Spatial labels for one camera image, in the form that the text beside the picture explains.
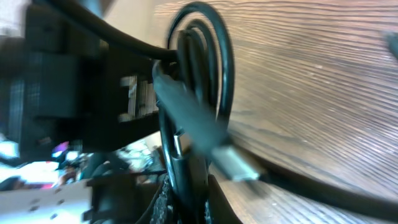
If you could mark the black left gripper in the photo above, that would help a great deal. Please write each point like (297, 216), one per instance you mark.
(75, 80)

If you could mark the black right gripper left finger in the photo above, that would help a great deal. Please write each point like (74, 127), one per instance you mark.
(163, 210)

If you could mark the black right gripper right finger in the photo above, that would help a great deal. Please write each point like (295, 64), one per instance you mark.
(217, 208)

